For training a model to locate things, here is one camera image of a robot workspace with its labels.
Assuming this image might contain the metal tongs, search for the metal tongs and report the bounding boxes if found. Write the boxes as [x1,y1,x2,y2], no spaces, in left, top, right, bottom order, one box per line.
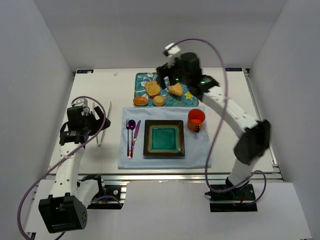
[96,101,112,147]

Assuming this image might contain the aluminium front frame rail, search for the aluminium front frame rail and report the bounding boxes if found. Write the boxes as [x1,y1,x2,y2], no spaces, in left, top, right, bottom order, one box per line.
[45,171,283,182]

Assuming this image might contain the blue corner label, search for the blue corner label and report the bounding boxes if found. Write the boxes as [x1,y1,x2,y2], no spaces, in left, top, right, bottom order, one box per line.
[76,69,94,74]
[225,67,243,72]

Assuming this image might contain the small round bread roll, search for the small round bread roll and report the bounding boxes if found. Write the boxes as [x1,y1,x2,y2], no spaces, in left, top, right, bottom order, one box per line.
[152,95,165,107]

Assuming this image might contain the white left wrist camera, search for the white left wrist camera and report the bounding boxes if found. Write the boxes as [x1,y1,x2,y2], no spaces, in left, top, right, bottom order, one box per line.
[71,97,88,108]

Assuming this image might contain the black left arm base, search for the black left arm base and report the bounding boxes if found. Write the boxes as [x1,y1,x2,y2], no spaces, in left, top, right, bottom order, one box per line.
[76,174,122,210]

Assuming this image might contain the triangular bread piece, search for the triangular bread piece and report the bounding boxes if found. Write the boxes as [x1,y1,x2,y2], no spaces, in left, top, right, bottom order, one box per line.
[168,83,183,97]

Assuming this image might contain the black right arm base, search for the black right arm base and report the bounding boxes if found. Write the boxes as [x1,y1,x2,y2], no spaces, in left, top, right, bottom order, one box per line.
[204,184,258,213]

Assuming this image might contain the blue right corner label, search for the blue right corner label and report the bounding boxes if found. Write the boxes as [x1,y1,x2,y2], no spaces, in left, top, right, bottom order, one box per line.
[225,67,243,72]

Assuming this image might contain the brown bread slice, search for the brown bread slice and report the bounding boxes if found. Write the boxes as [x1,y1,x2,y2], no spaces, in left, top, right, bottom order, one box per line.
[144,81,161,99]

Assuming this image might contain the blue left corner label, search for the blue left corner label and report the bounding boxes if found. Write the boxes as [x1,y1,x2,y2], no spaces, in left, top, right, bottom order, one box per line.
[76,69,94,74]

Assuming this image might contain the light blue cloth placemat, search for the light blue cloth placemat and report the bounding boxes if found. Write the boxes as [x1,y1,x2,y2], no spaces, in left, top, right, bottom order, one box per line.
[118,107,211,170]

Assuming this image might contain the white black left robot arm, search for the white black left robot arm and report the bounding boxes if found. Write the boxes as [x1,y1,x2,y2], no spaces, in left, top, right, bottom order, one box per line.
[38,106,111,234]

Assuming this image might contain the orange mug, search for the orange mug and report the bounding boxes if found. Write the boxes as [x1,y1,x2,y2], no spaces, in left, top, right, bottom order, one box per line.
[187,108,206,133]

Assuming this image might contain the aluminium frame rail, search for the aluminium frame rail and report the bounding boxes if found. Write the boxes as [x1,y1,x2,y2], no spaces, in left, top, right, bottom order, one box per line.
[45,171,283,182]
[243,68,283,180]

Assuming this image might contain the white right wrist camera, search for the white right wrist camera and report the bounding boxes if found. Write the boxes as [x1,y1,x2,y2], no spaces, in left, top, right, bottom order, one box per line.
[163,43,181,60]

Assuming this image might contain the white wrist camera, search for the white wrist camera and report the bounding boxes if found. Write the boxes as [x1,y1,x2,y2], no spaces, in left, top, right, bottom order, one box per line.
[71,97,88,108]
[163,43,181,60]

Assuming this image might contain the purple spoon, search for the purple spoon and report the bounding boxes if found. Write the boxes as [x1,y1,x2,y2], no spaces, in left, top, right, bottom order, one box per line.
[128,119,136,159]

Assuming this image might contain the black teal square plate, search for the black teal square plate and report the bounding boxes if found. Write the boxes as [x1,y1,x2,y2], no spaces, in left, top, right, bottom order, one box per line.
[143,119,185,158]

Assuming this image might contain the purple fork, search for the purple fork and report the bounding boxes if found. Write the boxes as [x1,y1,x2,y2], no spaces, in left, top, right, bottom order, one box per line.
[125,118,130,158]

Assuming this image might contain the glazed bun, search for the glazed bun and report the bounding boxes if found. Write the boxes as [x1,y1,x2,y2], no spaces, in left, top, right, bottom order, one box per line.
[133,96,149,107]

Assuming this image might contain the purple knife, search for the purple knife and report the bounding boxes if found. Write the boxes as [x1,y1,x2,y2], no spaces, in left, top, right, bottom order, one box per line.
[130,120,141,158]

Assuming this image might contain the teal floral tray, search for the teal floral tray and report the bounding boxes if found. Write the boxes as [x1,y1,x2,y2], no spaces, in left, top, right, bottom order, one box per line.
[134,72,199,107]

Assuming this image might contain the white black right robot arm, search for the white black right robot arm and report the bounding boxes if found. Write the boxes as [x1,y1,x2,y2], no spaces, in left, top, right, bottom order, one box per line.
[156,50,271,189]

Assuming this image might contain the aluminium right frame rail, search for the aluminium right frame rail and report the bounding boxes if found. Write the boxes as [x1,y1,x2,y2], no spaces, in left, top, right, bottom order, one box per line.
[243,68,283,180]

